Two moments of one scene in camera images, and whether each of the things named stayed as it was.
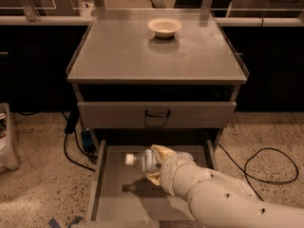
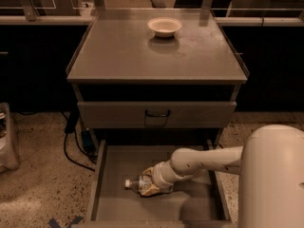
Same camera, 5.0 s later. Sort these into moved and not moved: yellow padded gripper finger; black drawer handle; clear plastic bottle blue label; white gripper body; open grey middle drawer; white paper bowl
Moved: yellow padded gripper finger; clear plastic bottle blue label
Not moved: white paper bowl; black drawer handle; open grey middle drawer; white gripper body
